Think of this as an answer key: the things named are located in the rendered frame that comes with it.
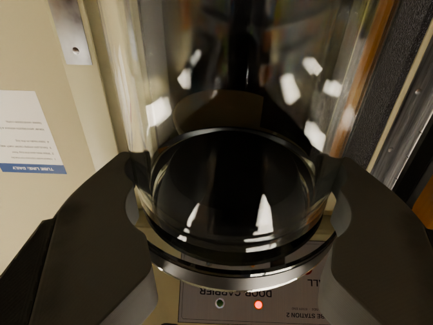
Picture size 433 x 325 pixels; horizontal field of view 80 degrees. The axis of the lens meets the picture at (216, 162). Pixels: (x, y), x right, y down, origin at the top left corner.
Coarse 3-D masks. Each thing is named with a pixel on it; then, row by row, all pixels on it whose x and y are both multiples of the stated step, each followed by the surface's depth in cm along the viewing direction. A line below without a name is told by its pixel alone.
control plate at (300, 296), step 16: (320, 272) 29; (192, 288) 29; (272, 288) 29; (288, 288) 29; (304, 288) 29; (192, 304) 28; (208, 304) 28; (224, 304) 28; (240, 304) 28; (272, 304) 28; (288, 304) 28; (304, 304) 28; (192, 320) 28; (208, 320) 28; (224, 320) 28; (240, 320) 28; (256, 320) 28; (272, 320) 28; (288, 320) 28; (304, 320) 28; (320, 320) 28
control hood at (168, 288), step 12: (156, 276) 29; (168, 276) 29; (168, 288) 29; (168, 300) 29; (156, 312) 28; (168, 312) 28; (144, 324) 28; (156, 324) 28; (180, 324) 28; (192, 324) 28; (204, 324) 28; (216, 324) 28; (228, 324) 28
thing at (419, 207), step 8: (432, 176) 22; (432, 184) 22; (424, 192) 23; (432, 192) 23; (424, 200) 23; (432, 200) 23; (416, 208) 24; (424, 208) 24; (432, 208) 23; (424, 216) 24; (432, 216) 23; (424, 224) 24; (432, 224) 23
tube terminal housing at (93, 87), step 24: (96, 0) 22; (96, 24) 23; (432, 24) 20; (96, 48) 24; (72, 72) 22; (96, 72) 22; (96, 96) 24; (96, 120) 25; (120, 120) 28; (96, 144) 26; (120, 144) 30; (96, 168) 28
